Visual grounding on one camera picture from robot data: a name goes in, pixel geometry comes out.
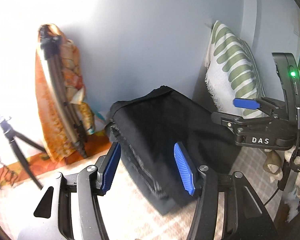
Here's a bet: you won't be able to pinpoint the grey striped pillow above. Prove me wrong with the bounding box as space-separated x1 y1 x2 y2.
241 40 267 98

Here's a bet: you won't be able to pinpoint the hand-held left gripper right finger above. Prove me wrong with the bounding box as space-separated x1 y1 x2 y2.
174 142 280 240

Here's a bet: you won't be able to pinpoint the black pants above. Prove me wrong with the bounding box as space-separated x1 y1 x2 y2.
104 86 242 215

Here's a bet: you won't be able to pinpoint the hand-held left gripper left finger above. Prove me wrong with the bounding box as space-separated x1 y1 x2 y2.
16 142 122 240

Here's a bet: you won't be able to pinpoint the beige plaid blanket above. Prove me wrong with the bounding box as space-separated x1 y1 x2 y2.
0 147 288 240

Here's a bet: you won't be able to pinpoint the orange bed sheet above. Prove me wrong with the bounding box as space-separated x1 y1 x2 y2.
0 130 115 180

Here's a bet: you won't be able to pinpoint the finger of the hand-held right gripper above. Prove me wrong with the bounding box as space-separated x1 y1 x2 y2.
211 112 273 130
233 97 288 117

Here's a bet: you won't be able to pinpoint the large grey tripod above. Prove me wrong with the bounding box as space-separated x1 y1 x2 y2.
39 26 88 159

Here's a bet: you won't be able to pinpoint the folded tripod in orange cloth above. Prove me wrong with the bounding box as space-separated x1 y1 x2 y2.
35 24 95 165

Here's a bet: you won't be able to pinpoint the green leaf print pillow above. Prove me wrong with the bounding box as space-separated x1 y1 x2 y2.
204 20 267 119

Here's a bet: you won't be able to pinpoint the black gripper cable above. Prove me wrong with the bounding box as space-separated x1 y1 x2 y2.
264 106 300 207

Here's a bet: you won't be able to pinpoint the small black tripod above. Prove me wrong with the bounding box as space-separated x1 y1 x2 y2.
0 115 47 190

